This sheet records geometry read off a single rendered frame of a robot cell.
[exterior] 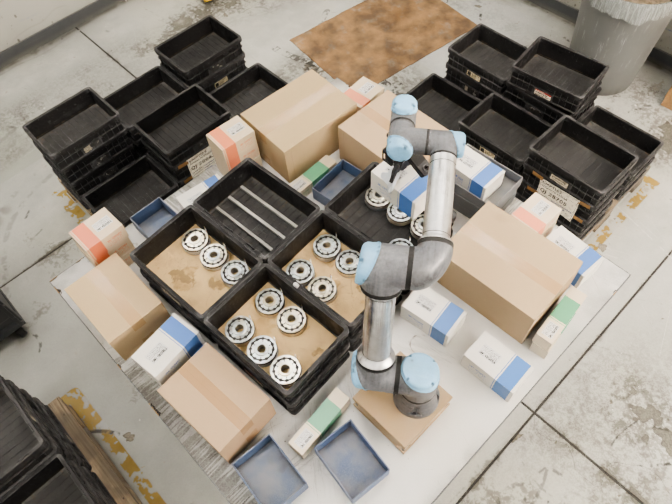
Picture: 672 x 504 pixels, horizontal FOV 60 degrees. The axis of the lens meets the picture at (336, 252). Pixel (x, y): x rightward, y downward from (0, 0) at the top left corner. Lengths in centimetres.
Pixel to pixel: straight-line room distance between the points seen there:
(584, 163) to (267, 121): 151
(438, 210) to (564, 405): 158
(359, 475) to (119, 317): 98
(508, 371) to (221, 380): 95
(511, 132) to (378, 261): 187
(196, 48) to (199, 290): 182
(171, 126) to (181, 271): 117
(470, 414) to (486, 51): 226
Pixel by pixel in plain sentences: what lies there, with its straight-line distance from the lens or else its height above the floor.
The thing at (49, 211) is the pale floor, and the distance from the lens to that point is 378.
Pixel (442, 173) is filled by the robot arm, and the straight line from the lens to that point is 163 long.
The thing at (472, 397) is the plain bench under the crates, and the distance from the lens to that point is 210.
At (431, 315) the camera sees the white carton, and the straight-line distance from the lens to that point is 210.
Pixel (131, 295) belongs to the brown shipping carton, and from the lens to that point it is 221.
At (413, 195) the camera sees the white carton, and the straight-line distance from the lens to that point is 194.
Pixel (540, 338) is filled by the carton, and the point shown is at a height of 81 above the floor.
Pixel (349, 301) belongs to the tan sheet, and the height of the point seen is 83.
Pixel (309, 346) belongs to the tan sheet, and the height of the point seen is 83.
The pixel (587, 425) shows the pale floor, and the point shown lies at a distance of 294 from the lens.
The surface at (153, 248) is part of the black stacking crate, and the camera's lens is 226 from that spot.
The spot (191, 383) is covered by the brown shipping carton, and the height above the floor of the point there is 86.
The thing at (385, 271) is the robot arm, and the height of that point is 138.
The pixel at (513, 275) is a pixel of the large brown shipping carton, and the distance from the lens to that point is 210.
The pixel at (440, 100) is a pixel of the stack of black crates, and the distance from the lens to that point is 350.
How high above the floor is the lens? 267
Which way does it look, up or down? 58 degrees down
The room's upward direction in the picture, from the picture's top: 5 degrees counter-clockwise
